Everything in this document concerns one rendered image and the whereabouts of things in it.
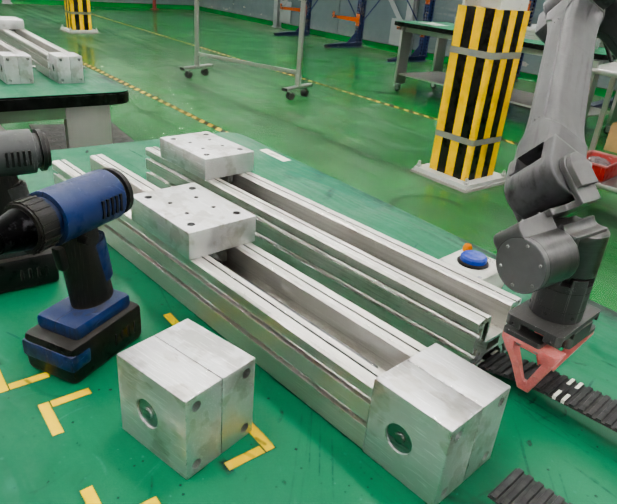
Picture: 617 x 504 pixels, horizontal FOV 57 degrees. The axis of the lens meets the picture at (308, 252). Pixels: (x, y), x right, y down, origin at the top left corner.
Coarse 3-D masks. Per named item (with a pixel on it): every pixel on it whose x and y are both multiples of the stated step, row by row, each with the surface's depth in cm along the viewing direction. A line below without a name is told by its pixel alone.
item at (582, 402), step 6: (582, 390) 67; (588, 390) 66; (576, 396) 65; (582, 396) 65; (588, 396) 66; (594, 396) 65; (600, 396) 66; (570, 402) 64; (576, 402) 64; (582, 402) 64; (588, 402) 64; (594, 402) 65; (576, 408) 63; (582, 408) 63; (588, 408) 64
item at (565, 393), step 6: (564, 384) 67; (570, 384) 67; (576, 384) 68; (582, 384) 67; (558, 390) 66; (564, 390) 66; (570, 390) 66; (576, 390) 66; (552, 396) 65; (558, 396) 65; (564, 396) 65; (570, 396) 65; (564, 402) 64
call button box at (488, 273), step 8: (448, 256) 89; (456, 256) 89; (456, 264) 86; (464, 264) 86; (488, 264) 87; (472, 272) 85; (480, 272) 85; (488, 272) 85; (496, 272) 85; (488, 280) 84; (496, 280) 86
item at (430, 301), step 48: (240, 192) 100; (288, 192) 101; (288, 240) 91; (336, 240) 85; (384, 240) 86; (336, 288) 85; (384, 288) 78; (432, 288) 74; (480, 288) 75; (432, 336) 74; (480, 336) 69
